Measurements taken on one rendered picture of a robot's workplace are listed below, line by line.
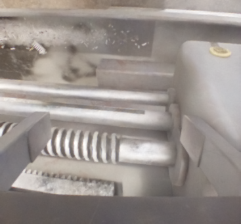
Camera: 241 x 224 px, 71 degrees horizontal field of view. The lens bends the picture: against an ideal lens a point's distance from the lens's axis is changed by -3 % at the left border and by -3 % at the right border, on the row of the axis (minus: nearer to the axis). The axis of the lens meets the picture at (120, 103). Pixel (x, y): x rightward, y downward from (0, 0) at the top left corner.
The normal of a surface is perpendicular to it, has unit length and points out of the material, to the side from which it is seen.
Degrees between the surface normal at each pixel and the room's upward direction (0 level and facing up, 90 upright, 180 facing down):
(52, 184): 90
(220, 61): 90
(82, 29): 0
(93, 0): 0
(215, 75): 90
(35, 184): 90
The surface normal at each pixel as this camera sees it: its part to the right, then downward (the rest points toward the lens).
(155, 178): 0.00, -0.76
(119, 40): -0.12, 0.65
